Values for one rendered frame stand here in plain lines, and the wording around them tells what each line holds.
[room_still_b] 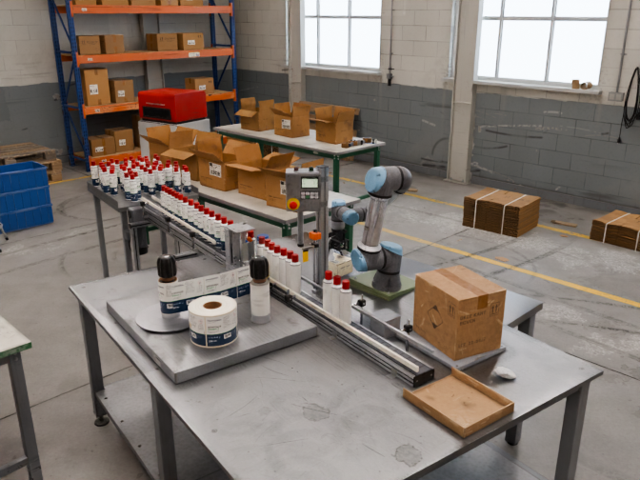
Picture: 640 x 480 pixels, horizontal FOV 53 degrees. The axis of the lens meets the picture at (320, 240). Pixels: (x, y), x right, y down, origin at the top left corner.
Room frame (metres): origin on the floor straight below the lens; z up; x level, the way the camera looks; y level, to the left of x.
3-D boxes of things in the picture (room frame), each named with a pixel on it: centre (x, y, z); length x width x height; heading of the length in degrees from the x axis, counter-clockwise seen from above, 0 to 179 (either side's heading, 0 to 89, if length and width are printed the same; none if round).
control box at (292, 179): (2.94, 0.08, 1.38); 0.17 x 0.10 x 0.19; 91
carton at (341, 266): (3.24, -0.08, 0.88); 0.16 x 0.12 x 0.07; 45
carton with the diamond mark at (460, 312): (2.45, -0.58, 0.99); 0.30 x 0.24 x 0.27; 26
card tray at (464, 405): (1.99, -0.50, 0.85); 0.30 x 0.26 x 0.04; 36
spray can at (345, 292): (2.53, -0.11, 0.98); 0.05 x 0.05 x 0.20
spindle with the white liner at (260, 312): (2.57, 0.26, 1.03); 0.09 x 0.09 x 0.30
